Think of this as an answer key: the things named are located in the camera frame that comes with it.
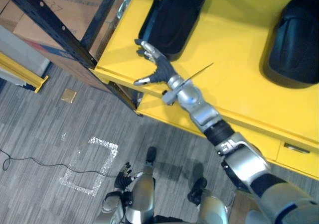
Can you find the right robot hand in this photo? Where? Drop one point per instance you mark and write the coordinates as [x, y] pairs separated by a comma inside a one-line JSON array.
[[163, 68]]

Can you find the yellow metal shelf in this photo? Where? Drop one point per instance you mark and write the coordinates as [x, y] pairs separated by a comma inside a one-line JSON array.
[[229, 59]]

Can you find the right silver robot leg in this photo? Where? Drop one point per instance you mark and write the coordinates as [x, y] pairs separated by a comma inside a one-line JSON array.
[[213, 207]]

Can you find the cardboard box with handwriting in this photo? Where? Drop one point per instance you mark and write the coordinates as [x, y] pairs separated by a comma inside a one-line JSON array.
[[74, 7]]

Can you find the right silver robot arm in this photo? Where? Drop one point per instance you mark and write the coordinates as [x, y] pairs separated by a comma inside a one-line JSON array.
[[239, 161]]

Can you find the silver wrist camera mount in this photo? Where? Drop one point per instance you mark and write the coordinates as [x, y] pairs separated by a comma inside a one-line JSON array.
[[172, 95]]

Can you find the dark robot foot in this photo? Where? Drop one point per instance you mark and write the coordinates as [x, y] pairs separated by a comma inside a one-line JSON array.
[[151, 154], [197, 190]]

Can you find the left dark robot foot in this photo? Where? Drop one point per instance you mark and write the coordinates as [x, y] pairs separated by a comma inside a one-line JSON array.
[[151, 154]]

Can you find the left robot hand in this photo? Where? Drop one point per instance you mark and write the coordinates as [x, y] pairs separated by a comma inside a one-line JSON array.
[[124, 178]]

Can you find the black metal rack post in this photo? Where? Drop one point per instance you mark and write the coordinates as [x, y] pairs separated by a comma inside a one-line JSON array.
[[53, 26]]

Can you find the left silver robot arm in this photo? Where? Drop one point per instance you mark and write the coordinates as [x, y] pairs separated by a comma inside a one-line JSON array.
[[113, 205]]

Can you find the black metal rack brace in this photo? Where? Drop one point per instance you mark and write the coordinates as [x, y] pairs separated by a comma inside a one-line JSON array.
[[101, 15]]

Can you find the plain cardboard box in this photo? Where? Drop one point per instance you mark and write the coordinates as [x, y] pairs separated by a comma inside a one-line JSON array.
[[10, 12]]

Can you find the left silver robot leg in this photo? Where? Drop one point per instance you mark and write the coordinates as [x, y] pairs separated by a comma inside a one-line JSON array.
[[144, 194]]

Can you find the right dark robot foot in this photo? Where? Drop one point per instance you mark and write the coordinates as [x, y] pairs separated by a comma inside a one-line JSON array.
[[197, 190]]

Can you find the yellow metal beam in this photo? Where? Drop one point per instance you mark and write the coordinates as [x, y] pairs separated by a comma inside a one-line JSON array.
[[22, 71]]

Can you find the small cardboard piece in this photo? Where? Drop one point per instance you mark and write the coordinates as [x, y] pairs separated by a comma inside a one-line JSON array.
[[68, 95]]

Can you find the cardboard box with blue print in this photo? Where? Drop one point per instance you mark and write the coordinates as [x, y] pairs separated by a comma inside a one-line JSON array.
[[74, 66]]

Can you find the black plastic housing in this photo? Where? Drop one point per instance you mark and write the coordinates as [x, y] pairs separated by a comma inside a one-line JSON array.
[[174, 20], [292, 44]]

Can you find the silver robot leg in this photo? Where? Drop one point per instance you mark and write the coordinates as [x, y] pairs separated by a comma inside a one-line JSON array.
[[213, 207], [144, 194]]

